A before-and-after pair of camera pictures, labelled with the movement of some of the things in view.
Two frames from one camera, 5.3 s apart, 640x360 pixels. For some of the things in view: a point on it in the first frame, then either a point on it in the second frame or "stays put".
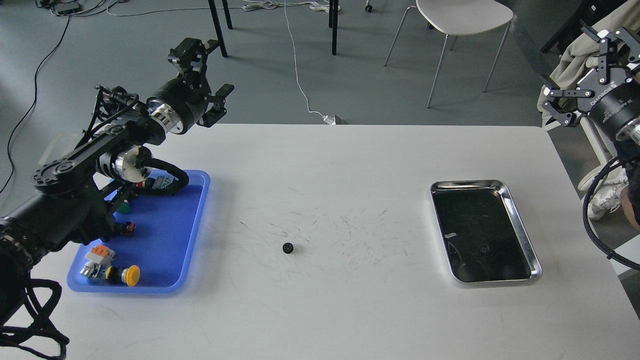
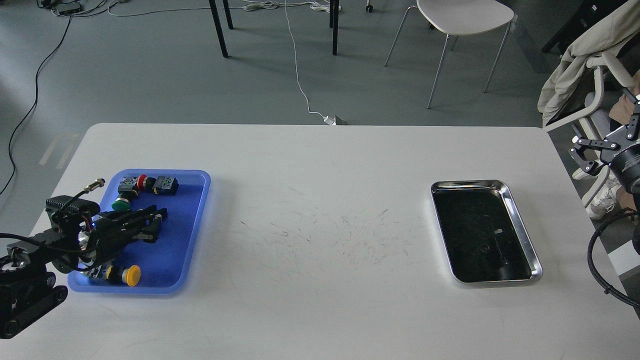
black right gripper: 615,109 to 624,158
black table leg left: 217,24 stays put
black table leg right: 333,8 stays put
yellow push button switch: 129,276 stays put
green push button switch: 124,208 stays put
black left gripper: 181,102 to 111,230
